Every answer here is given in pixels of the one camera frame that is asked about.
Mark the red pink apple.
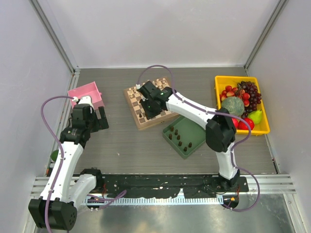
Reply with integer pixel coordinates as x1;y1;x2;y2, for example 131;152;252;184
232;118;239;129

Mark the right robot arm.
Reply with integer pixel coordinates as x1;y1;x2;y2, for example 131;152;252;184
136;81;240;191

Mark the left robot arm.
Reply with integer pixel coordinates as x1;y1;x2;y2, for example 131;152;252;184
28;104;109;232

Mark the purple grape bunch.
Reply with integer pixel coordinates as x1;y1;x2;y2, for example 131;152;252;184
234;81;262;116

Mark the green pear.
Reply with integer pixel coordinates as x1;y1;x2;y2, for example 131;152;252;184
248;110;263;125

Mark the yellow fruit bin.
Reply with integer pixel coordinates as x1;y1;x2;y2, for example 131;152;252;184
215;76;270;135

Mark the green melon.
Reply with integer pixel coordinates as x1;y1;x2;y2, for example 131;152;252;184
221;97;244;117

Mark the pink plastic box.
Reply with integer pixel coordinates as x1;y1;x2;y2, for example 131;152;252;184
68;82;104;110

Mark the aluminium frame rail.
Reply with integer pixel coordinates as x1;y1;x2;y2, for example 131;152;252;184
30;173;297;207

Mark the green plastic tray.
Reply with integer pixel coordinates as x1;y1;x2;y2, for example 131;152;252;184
162;116;206;159

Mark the wooden chessboard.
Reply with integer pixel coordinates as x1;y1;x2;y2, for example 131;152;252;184
123;77;180;131

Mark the light chess pieces row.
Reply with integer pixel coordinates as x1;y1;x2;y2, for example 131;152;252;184
124;77;171;99

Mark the red cherries cluster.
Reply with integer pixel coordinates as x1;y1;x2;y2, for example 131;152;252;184
220;85;250;107

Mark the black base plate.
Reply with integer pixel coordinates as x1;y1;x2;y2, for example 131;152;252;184
98;174;249;199

